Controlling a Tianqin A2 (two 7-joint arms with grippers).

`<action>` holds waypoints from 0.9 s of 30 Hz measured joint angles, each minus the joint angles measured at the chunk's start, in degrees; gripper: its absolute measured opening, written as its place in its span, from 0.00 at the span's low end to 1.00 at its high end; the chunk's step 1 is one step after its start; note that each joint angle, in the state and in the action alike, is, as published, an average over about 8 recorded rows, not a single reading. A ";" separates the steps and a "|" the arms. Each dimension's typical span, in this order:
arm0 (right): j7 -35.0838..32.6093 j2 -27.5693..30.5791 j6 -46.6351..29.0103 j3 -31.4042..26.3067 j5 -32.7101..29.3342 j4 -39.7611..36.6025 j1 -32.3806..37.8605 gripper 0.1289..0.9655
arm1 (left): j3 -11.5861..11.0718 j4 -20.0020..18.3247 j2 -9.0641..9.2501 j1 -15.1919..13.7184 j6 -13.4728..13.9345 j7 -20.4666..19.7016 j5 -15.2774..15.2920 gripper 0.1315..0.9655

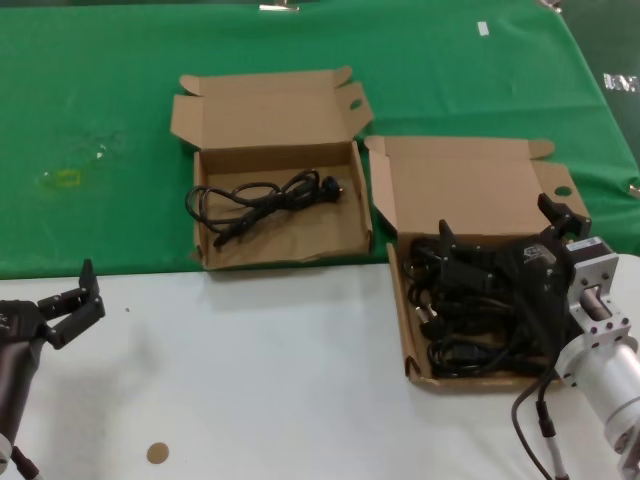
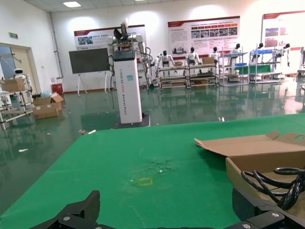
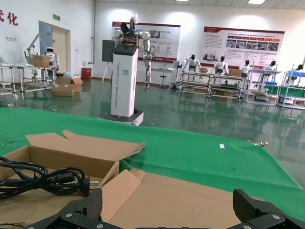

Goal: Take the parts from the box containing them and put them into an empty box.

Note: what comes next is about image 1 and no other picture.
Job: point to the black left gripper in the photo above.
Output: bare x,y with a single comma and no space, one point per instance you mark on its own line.
20,322

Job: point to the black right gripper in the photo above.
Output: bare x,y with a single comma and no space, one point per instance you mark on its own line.
537,270

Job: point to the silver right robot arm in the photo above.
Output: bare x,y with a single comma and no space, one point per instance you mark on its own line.
615,370

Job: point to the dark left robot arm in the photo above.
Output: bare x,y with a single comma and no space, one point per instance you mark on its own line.
15,385

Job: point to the cardboard box, round flap hole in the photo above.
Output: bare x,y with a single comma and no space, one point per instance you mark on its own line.
460,190

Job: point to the cardboard box, oval flap hole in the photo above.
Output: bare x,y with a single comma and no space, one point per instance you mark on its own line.
280,240

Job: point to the metal cloth clip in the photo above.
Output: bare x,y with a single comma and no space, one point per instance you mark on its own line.
280,7
635,191

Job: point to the yellow tape square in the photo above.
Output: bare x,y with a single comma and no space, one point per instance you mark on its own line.
59,178

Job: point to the brown cardboard disc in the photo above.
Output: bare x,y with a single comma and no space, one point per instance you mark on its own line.
157,453

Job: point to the white tape piece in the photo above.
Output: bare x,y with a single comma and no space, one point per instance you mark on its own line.
482,28

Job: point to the green table cloth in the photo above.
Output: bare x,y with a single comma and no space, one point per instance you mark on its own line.
100,75

